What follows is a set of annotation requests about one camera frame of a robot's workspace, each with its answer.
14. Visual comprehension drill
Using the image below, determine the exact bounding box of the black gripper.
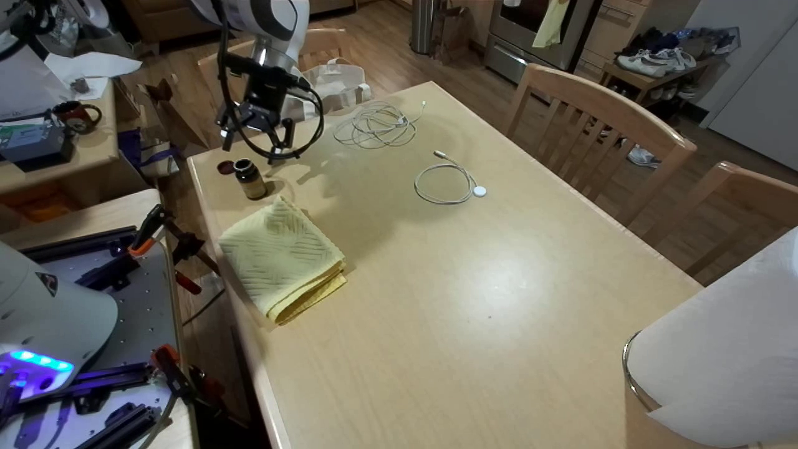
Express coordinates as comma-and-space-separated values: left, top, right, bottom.
214, 76, 301, 163

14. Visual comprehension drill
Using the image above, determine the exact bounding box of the small dark bottle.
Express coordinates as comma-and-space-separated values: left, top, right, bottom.
232, 157, 271, 202

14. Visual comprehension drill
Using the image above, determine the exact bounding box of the yellow textured cloth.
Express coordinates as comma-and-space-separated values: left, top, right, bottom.
216, 198, 352, 327

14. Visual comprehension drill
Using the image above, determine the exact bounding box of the white robot base blue light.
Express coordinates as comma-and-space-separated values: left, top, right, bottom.
0, 241, 122, 404

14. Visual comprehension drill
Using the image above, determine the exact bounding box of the orange black clamp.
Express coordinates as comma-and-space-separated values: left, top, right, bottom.
122, 202, 210, 294

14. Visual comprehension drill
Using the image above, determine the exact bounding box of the white paper sheet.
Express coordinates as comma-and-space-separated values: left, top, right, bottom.
41, 50, 143, 105

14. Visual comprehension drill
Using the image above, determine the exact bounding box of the metal trash can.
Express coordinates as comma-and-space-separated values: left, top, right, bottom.
408, 0, 444, 58

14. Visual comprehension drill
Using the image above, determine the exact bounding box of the wooden side desk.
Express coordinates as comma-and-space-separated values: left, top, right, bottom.
0, 72, 148, 202

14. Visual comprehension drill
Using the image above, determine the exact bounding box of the brown paper bag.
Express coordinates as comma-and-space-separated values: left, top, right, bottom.
433, 4, 474, 63

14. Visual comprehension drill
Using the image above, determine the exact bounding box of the blue grey device box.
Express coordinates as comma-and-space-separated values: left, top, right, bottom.
0, 113, 76, 176

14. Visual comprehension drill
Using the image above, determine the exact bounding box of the red black clamp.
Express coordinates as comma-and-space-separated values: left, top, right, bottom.
148, 343, 228, 413

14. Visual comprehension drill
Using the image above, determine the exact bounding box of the stainless steel oven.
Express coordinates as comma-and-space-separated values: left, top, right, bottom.
483, 0, 602, 86

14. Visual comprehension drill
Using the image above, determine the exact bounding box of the yellow hanging towel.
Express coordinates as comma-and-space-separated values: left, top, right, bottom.
531, 0, 574, 53

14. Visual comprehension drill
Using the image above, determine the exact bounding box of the light wooden slatted chair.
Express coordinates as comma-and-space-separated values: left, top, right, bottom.
504, 63, 697, 231
642, 159, 798, 282

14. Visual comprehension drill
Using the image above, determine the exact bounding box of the wooden drawer cabinet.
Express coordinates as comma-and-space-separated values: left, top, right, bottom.
571, 0, 656, 82

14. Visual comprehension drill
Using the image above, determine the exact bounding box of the wooden shoe rack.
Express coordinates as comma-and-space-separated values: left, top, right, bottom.
597, 58, 717, 113

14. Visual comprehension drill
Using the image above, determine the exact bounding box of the white grey sneaker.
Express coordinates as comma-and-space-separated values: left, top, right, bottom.
613, 48, 697, 82

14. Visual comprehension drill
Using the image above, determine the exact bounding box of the dark blue shoe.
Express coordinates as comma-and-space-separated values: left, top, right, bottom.
621, 25, 742, 63

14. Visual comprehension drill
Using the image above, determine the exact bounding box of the white door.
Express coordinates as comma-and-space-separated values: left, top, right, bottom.
703, 0, 798, 176

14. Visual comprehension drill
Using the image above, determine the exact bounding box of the white cylinder with metal rim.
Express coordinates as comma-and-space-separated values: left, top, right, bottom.
621, 224, 798, 449

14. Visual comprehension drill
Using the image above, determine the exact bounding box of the long tangled white cable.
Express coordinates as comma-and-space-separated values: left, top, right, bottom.
330, 101, 428, 152

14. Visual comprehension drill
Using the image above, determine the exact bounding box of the white charger cable with puck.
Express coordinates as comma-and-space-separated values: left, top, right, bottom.
410, 148, 491, 208

